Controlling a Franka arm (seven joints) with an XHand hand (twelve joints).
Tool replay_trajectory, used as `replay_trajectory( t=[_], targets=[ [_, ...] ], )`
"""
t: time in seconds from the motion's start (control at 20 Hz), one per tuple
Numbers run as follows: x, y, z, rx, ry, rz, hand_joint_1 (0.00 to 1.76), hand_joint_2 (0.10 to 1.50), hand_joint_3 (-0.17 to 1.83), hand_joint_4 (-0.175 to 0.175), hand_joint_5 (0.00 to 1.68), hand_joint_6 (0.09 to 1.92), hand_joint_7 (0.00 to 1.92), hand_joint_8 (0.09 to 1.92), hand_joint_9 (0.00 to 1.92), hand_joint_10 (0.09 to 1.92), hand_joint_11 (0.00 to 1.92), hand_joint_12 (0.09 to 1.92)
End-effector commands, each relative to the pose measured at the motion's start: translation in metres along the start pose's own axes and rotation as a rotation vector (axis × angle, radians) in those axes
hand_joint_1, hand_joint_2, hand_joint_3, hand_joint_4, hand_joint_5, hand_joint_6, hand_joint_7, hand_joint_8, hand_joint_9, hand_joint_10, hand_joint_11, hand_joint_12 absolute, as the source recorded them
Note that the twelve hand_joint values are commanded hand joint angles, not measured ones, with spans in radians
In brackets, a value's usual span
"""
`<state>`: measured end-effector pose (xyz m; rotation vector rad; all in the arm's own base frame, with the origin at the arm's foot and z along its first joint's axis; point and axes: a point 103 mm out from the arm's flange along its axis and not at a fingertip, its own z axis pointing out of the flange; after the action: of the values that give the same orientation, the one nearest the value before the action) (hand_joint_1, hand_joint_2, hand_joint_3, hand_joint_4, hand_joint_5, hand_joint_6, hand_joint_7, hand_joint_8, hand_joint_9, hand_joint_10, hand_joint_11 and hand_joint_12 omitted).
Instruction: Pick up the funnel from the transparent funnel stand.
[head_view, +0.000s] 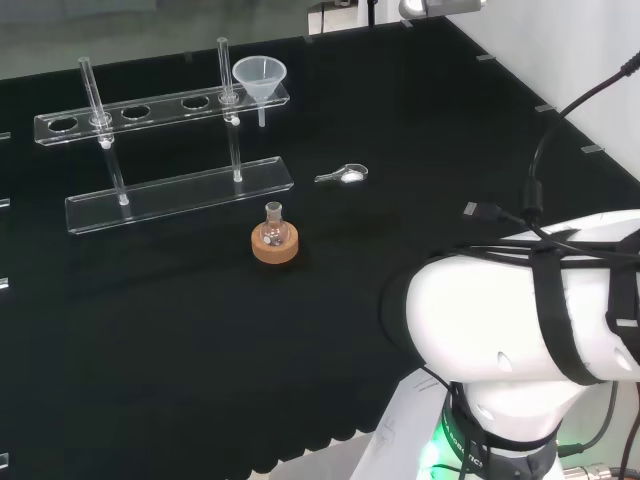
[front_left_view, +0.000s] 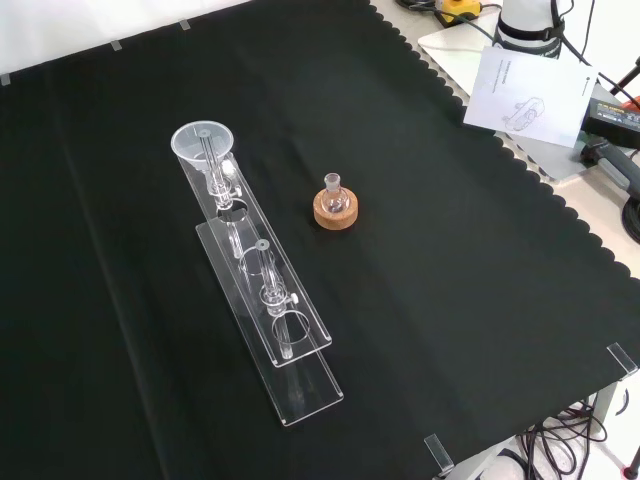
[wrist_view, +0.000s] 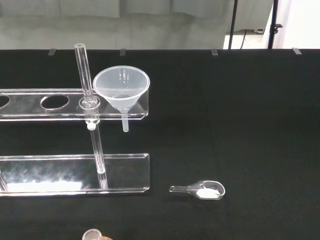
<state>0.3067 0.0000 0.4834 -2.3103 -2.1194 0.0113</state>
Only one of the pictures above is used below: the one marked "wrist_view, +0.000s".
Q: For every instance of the glass weighing funnel with powder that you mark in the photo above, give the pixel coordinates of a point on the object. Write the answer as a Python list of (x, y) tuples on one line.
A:
[(207, 193)]

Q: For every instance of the clear acrylic funnel stand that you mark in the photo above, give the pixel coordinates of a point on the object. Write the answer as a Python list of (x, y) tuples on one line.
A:
[(75, 175)]

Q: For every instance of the clear cloth clip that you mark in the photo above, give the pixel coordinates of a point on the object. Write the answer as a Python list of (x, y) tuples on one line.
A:
[(52, 51), (123, 51), (214, 52), (296, 51)]

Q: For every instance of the black bench cloth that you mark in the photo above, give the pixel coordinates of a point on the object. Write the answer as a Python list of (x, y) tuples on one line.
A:
[(250, 125)]

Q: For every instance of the small glass round-bottom flask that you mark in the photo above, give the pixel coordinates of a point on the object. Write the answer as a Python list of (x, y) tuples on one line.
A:
[(85, 235)]

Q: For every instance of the black tripod pole with clamp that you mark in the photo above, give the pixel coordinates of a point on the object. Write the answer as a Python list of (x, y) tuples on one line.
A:
[(274, 15)]

